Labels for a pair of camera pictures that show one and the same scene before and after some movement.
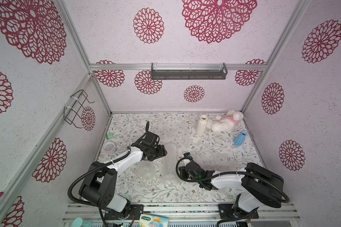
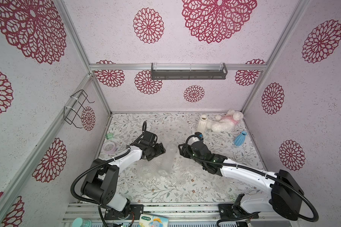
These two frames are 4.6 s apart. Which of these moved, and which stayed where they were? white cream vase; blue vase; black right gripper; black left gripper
Moved: black right gripper
Stayed: white cream vase; black left gripper; blue vase
